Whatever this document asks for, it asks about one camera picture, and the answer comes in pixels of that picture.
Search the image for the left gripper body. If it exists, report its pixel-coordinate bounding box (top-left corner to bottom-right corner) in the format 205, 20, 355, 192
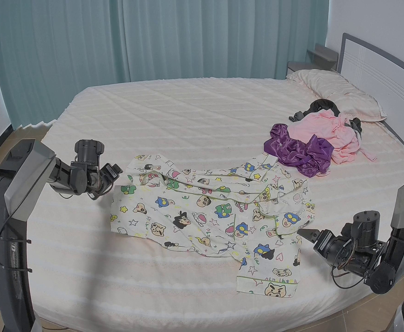
84, 172, 115, 200

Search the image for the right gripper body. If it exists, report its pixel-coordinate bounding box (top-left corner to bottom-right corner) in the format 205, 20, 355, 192
326, 235, 353, 268

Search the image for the white printed pyjama top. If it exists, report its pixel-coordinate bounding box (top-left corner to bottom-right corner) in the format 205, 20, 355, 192
110, 152, 317, 298

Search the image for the bed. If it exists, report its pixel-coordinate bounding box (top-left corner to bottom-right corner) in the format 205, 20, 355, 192
0, 33, 404, 328

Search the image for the purple satin garment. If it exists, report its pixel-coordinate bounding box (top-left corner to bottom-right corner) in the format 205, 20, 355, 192
263, 123, 335, 178

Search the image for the pink garment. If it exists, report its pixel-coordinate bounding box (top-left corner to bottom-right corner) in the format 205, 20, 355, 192
288, 109, 378, 165

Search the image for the blue-green curtain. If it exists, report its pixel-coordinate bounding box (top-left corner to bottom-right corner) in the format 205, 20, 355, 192
117, 0, 329, 81
0, 0, 131, 130

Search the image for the dark grey garment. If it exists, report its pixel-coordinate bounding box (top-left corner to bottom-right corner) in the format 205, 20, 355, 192
289, 98, 362, 144

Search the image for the cream pillow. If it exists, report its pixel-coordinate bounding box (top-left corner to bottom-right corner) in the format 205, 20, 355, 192
286, 69, 389, 122

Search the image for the grey bedside table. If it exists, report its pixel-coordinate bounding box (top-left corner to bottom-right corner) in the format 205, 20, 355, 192
287, 44, 339, 73

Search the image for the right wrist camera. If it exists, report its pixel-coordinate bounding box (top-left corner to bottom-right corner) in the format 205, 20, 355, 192
313, 230, 335, 254

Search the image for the black cable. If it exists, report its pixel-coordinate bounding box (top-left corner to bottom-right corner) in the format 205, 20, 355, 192
331, 268, 366, 290

